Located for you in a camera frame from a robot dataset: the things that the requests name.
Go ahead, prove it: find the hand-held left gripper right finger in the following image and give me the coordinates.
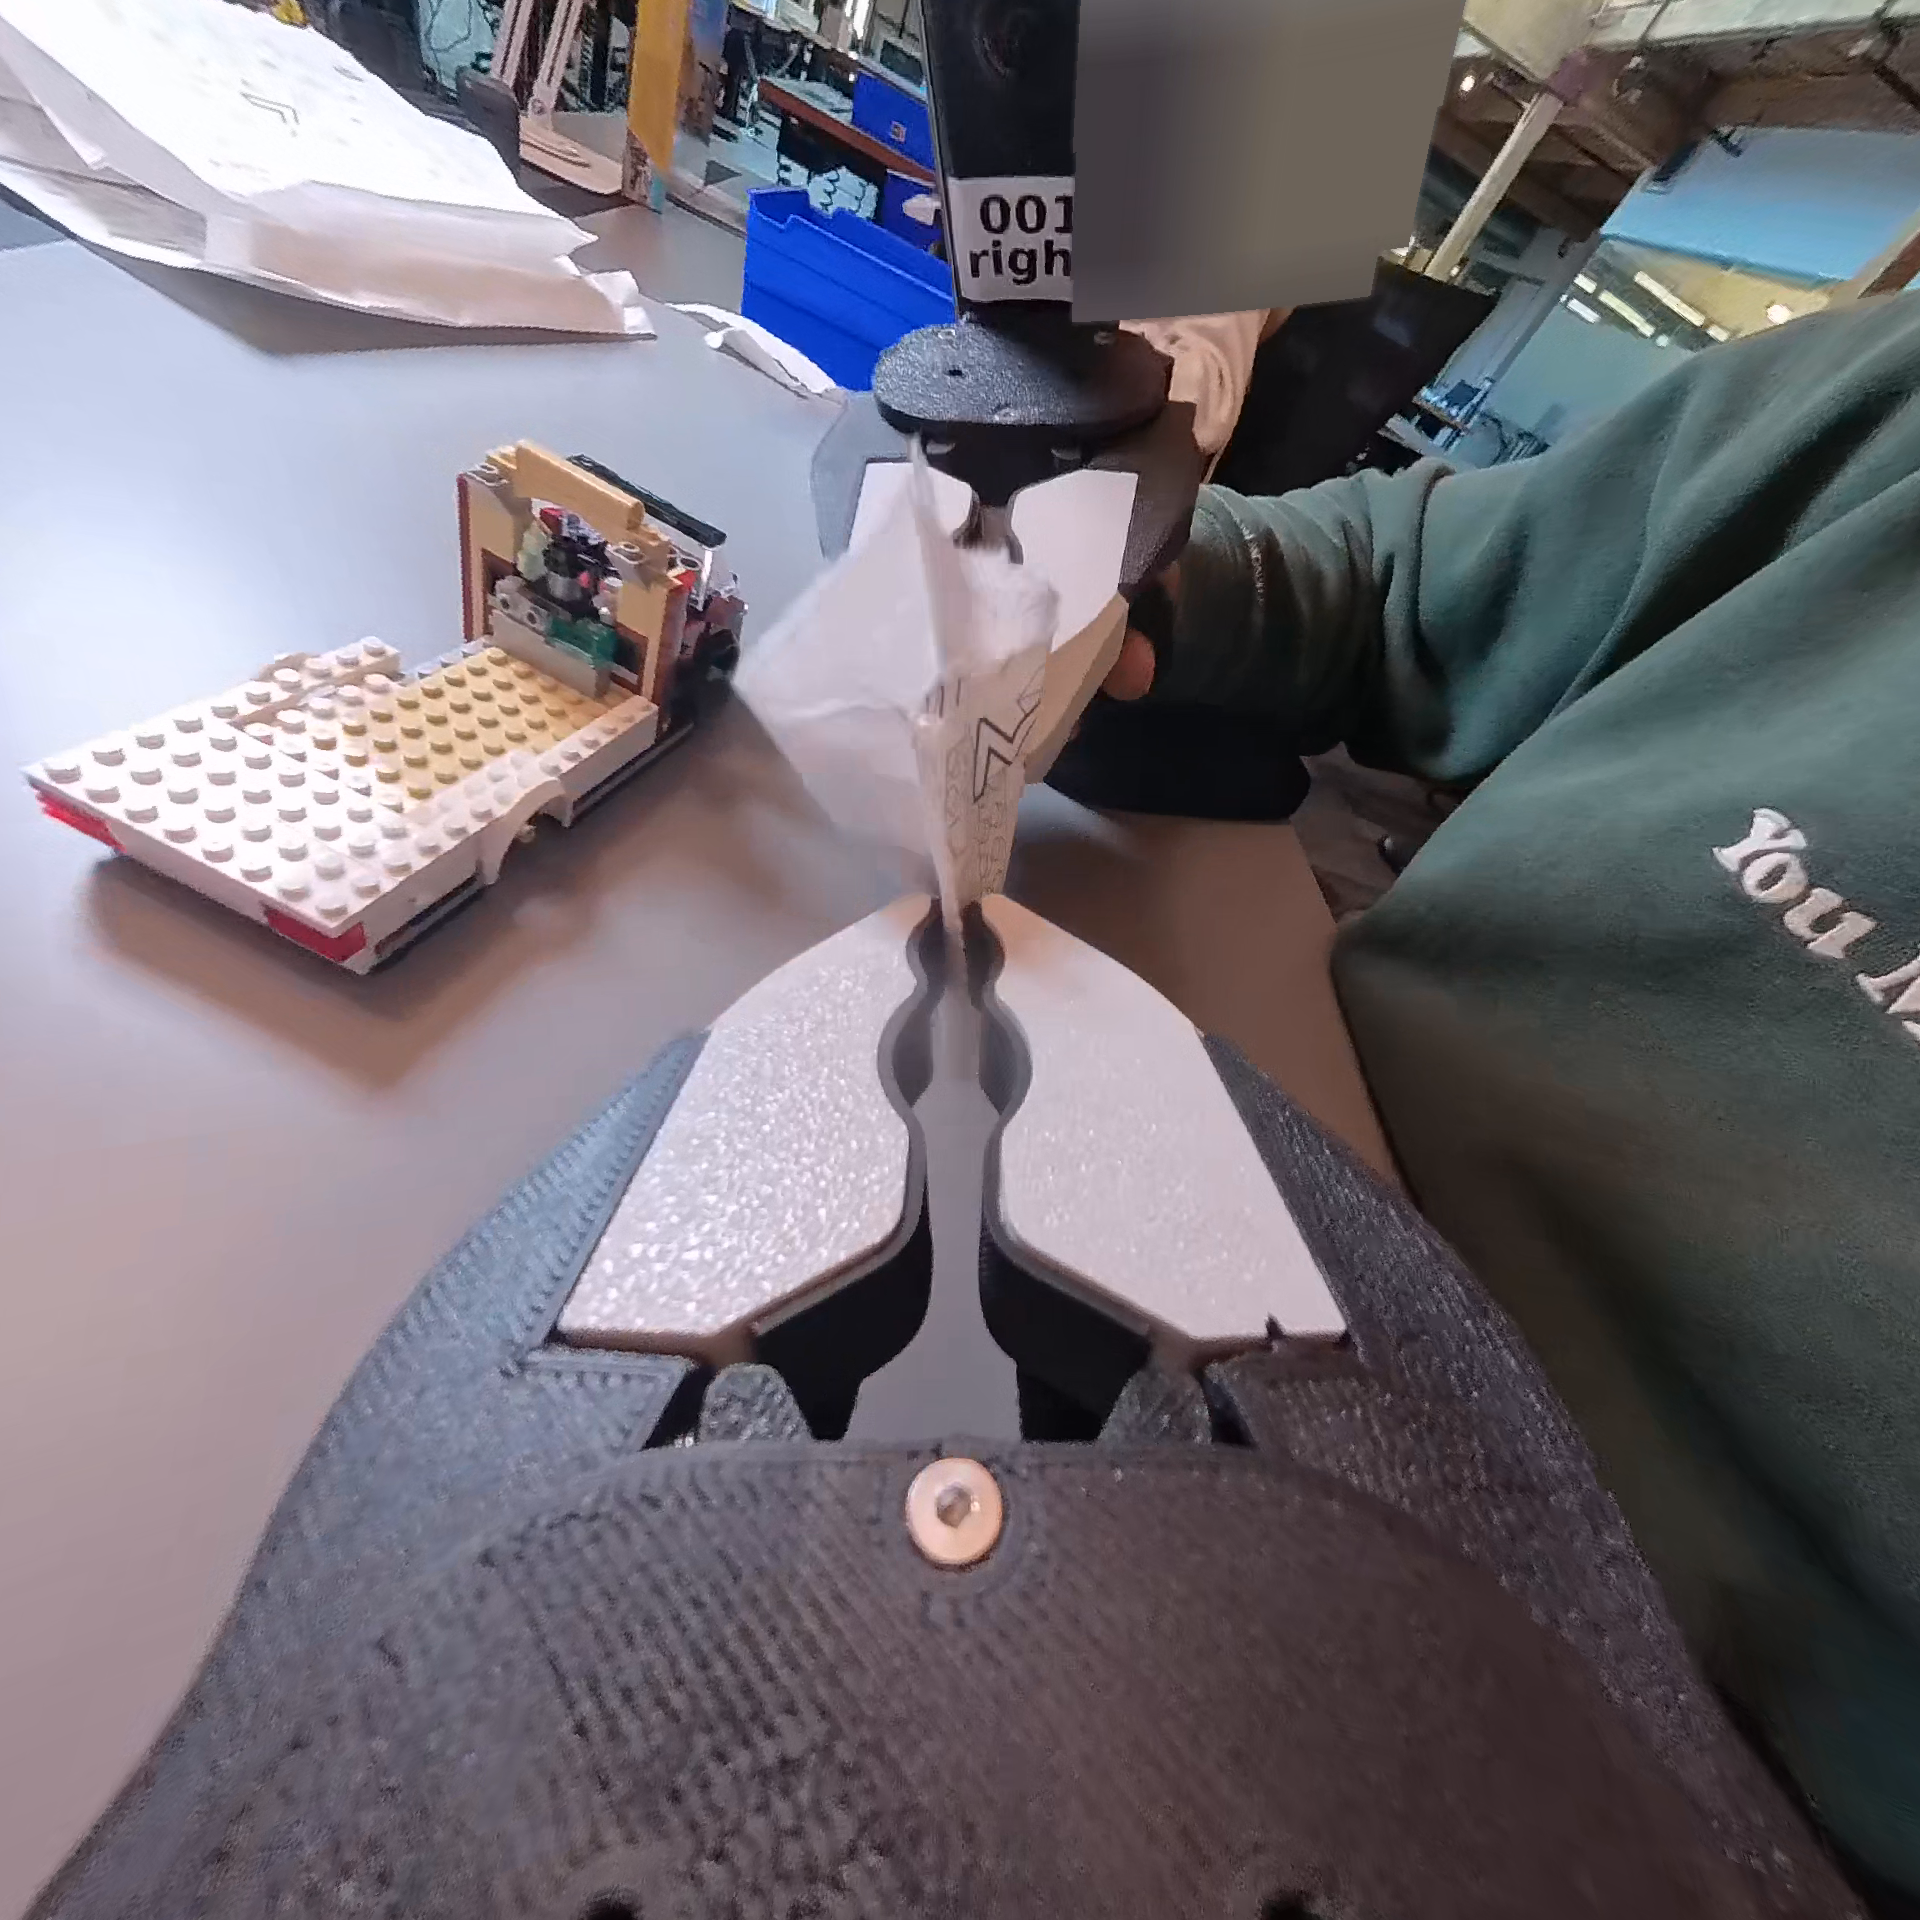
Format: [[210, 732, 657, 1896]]
[[960, 895, 1348, 1369]]

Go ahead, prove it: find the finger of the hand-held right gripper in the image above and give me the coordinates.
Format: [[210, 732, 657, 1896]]
[[844, 454, 929, 572], [1008, 469, 1132, 785]]

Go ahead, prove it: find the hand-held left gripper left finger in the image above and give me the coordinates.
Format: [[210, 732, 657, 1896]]
[[559, 895, 945, 1353]]

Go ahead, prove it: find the small white printed paper bag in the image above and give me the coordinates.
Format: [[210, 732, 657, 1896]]
[[732, 433, 1068, 962]]

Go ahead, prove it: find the torn white paper strip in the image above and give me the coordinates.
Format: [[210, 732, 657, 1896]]
[[667, 300, 848, 404]]

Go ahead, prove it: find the person's right forearm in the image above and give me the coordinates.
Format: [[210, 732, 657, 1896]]
[[1153, 450, 1667, 784]]

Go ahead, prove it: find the grey desk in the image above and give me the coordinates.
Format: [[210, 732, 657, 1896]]
[[0, 193, 1413, 1920]]

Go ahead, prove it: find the blue plastic bin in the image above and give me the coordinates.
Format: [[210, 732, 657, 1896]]
[[743, 183, 960, 394]]

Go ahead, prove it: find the yellow cardboard box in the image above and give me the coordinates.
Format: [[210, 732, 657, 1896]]
[[623, 0, 695, 215]]

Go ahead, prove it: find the person's green sweatshirt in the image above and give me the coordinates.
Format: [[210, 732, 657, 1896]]
[[1332, 285, 1920, 1895]]

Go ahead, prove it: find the wooden easel chalkboard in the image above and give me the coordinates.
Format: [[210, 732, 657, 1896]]
[[487, 0, 640, 197]]

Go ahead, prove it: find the toy brick camper van model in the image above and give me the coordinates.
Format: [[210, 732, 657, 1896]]
[[23, 439, 748, 975]]

